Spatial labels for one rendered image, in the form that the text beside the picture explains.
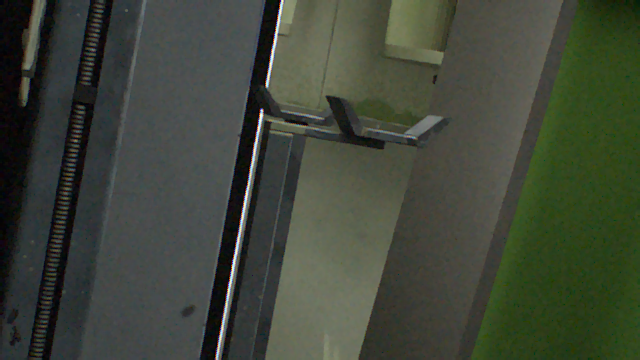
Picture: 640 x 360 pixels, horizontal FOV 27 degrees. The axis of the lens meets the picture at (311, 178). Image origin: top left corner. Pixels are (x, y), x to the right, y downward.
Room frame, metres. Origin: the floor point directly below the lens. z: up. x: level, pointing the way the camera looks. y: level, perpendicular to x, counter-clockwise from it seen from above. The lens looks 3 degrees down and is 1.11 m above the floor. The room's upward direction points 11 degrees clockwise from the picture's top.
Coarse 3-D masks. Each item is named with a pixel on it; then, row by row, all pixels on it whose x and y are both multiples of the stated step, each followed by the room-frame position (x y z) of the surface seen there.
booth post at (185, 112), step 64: (192, 0) 1.40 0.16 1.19; (256, 0) 1.42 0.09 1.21; (192, 64) 1.40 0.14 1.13; (128, 128) 1.39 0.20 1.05; (192, 128) 1.41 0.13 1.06; (128, 192) 1.39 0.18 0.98; (192, 192) 1.41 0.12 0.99; (128, 256) 1.39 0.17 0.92; (192, 256) 1.41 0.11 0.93; (128, 320) 1.40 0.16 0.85; (192, 320) 1.42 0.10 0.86
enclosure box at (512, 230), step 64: (512, 0) 2.05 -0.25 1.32; (576, 0) 1.91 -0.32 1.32; (448, 64) 2.23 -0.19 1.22; (512, 64) 2.01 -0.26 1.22; (576, 64) 2.33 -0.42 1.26; (448, 128) 2.18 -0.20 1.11; (512, 128) 1.97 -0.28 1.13; (576, 128) 2.36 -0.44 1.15; (448, 192) 2.14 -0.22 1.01; (512, 192) 1.96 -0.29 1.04; (576, 192) 2.40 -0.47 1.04; (448, 256) 2.09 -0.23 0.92; (512, 256) 2.39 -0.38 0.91; (576, 256) 2.43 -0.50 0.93; (384, 320) 2.28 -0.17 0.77; (448, 320) 2.05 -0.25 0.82; (512, 320) 2.43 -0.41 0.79; (576, 320) 2.47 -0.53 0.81
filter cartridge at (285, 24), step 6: (282, 0) 3.03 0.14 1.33; (288, 0) 3.05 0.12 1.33; (294, 0) 3.09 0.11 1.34; (282, 6) 3.03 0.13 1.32; (288, 6) 3.06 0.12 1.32; (294, 6) 3.10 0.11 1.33; (282, 12) 3.04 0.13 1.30; (288, 12) 3.06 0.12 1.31; (282, 18) 3.04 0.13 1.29; (288, 18) 3.07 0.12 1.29; (282, 24) 3.04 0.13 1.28; (288, 24) 3.07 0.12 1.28; (282, 30) 3.04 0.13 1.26; (288, 30) 3.08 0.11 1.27; (288, 36) 3.13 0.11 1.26
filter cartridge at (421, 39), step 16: (400, 0) 3.20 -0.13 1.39; (416, 0) 3.16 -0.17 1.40; (432, 0) 3.13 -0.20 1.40; (448, 0) 3.12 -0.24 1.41; (400, 16) 3.20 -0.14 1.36; (416, 16) 3.15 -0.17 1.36; (432, 16) 3.13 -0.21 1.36; (448, 16) 3.11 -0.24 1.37; (400, 32) 3.18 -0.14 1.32; (416, 32) 3.15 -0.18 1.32; (432, 32) 3.13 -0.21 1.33; (448, 32) 3.15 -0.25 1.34; (384, 48) 3.24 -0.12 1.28; (400, 48) 3.17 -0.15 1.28; (416, 48) 3.14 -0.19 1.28; (432, 48) 3.12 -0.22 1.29; (416, 64) 3.40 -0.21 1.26; (432, 64) 3.18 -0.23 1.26
